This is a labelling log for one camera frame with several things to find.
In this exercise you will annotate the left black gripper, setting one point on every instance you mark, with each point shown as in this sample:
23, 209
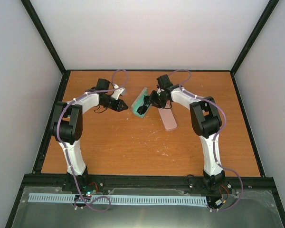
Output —
118, 107

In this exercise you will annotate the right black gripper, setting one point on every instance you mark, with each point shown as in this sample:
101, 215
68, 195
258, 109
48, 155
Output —
153, 102

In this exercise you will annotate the grey glasses case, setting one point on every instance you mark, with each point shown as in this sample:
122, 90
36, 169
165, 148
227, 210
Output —
138, 102

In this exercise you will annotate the pink glasses case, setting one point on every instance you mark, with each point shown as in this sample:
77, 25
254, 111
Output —
167, 119

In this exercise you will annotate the black frame glasses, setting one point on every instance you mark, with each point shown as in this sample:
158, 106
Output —
144, 107

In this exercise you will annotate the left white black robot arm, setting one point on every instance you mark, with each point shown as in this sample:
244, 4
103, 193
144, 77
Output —
67, 120

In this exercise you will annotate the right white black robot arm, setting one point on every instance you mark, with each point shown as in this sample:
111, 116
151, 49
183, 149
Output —
205, 120

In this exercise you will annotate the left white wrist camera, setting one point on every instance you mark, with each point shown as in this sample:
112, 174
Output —
118, 92

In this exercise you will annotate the black cage frame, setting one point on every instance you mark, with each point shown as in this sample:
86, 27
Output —
271, 5

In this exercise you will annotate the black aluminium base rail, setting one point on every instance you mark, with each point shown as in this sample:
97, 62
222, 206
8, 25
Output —
192, 185

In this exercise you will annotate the blue slotted cable duct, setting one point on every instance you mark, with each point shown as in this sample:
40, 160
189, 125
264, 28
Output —
128, 200

